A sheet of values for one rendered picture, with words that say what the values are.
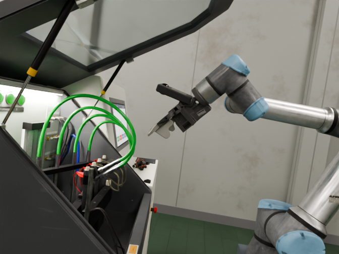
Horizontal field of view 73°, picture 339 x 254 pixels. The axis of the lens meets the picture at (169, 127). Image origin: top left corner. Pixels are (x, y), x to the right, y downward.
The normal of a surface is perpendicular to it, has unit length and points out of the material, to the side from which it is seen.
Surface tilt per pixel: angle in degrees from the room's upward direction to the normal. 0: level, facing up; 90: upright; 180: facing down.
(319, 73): 90
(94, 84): 90
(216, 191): 90
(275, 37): 90
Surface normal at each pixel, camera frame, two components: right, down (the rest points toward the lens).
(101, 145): 0.00, 0.07
